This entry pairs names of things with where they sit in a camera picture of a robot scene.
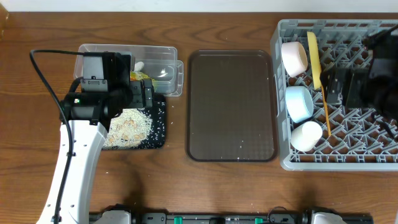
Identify black waste tray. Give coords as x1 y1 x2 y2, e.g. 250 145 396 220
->
102 93 167 150

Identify dark brown serving tray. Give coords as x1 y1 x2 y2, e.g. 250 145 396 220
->
186 50 279 162

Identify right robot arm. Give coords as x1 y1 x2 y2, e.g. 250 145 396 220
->
342 26 397 120

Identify yellow plate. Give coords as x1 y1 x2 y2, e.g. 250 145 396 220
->
307 32 322 90

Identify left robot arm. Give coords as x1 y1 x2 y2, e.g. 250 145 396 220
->
29 50 154 223

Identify grey dishwasher rack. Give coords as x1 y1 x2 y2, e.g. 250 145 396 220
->
271 19 397 171

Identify rice food waste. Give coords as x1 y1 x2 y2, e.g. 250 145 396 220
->
102 107 165 149

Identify light blue bowl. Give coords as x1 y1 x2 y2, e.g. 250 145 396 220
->
285 86 313 123

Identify white tissue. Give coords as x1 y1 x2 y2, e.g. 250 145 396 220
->
134 62 144 72

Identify pink bowl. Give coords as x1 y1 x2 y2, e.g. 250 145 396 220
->
281 42 308 77

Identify clear plastic bin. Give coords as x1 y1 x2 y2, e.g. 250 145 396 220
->
78 44 183 96

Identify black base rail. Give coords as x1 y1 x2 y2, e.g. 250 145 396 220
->
88 204 374 224

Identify white green cup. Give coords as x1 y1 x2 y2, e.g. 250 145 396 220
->
290 121 323 152

